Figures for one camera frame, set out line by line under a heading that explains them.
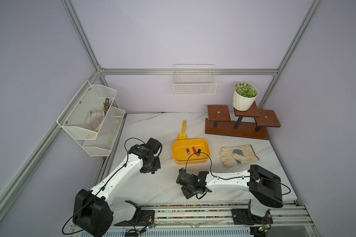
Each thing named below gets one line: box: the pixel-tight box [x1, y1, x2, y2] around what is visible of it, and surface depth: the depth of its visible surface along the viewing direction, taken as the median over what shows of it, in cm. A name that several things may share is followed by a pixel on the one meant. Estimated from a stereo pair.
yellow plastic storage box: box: [172, 138, 211, 165], surface depth 101 cm
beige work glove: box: [219, 144, 260, 167], surface depth 97 cm
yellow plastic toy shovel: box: [177, 119, 188, 141], surface depth 110 cm
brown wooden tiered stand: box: [205, 100, 281, 141], surface depth 104 cm
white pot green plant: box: [232, 81, 260, 112], surface depth 85 cm
